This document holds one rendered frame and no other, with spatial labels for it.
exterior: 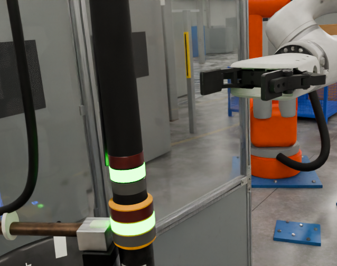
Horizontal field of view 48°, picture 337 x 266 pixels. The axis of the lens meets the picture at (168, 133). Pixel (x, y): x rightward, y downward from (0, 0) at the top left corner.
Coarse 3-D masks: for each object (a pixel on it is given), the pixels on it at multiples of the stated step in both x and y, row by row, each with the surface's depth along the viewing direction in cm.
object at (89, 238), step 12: (84, 228) 38; (96, 228) 37; (84, 240) 37; (96, 240) 37; (108, 240) 38; (84, 252) 37; (96, 252) 37; (108, 252) 37; (84, 264) 37; (96, 264) 37; (108, 264) 37
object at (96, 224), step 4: (96, 220) 38; (100, 220) 38; (104, 220) 38; (92, 224) 38; (96, 224) 38; (100, 224) 38; (104, 224) 38; (108, 224) 38; (108, 228) 38; (108, 232) 38; (108, 236) 38
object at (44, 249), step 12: (36, 240) 55; (48, 240) 55; (72, 240) 55; (12, 252) 54; (24, 252) 54; (36, 252) 54; (48, 252) 54; (72, 252) 54; (0, 264) 54; (12, 264) 54; (36, 264) 53; (48, 264) 53; (60, 264) 53; (72, 264) 53
